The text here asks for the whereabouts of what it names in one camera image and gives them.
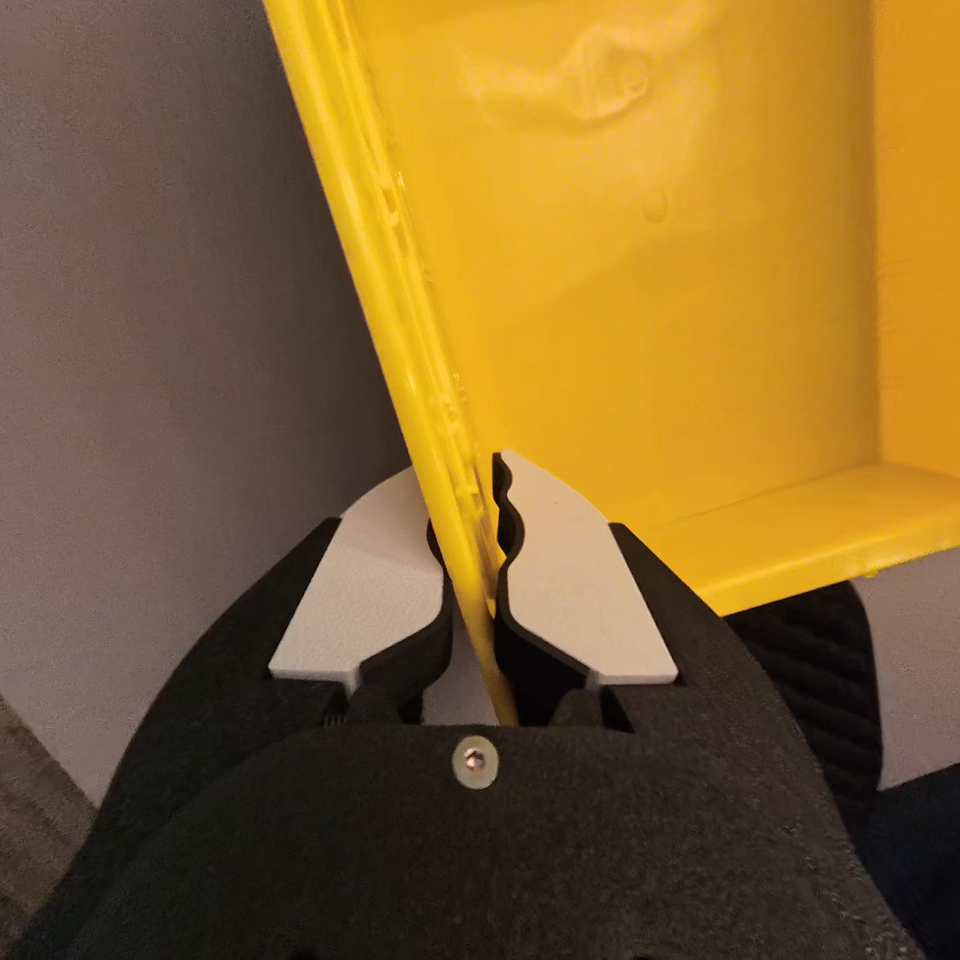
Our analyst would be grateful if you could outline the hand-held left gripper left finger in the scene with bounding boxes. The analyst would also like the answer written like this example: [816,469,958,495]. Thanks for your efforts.
[267,465,455,721]

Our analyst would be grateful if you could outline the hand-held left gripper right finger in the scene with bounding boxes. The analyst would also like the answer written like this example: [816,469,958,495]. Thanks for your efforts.
[491,448,680,725]

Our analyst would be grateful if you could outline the yellow plastic box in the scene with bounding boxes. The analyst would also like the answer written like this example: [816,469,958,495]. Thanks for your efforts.
[262,0,960,729]

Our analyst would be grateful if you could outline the black quilted mat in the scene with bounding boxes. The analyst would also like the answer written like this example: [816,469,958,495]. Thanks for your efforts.
[723,581,882,819]

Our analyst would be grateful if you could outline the person's dark trouser leg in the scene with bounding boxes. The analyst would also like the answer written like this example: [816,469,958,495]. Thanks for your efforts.
[847,765,960,960]

